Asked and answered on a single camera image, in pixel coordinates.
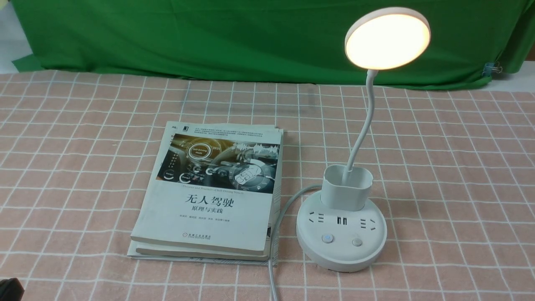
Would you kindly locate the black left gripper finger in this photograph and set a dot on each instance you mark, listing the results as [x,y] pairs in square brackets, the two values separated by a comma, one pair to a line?
[11,290]

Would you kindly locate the white desk lamp with sockets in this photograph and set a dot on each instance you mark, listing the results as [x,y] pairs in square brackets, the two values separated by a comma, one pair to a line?
[338,227]

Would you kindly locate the lower white paperback book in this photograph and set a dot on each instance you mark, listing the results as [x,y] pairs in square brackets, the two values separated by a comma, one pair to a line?
[146,251]

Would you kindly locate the white self-driving book on top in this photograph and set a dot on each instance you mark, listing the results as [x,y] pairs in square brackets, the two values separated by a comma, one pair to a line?
[215,187]

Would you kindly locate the green backdrop cloth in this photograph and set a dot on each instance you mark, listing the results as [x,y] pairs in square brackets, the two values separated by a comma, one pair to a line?
[292,41]

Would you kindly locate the pink checkered tablecloth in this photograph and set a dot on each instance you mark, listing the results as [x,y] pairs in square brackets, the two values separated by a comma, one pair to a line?
[453,175]

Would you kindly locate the binder clip on backdrop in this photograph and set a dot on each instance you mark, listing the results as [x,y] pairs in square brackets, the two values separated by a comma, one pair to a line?
[491,68]

